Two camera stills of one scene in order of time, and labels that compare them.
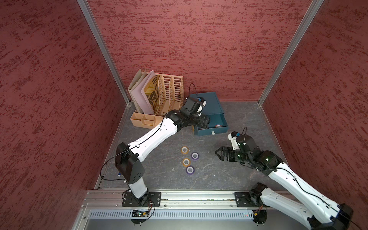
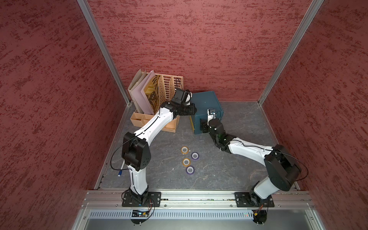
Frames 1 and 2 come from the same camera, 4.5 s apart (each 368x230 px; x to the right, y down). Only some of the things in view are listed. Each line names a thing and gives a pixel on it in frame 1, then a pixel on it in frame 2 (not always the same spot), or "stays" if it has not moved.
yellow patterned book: x=151 y=92 stays
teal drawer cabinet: x=212 y=108 stays
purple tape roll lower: x=190 y=169 stays
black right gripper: x=229 y=151 -> x=203 y=126
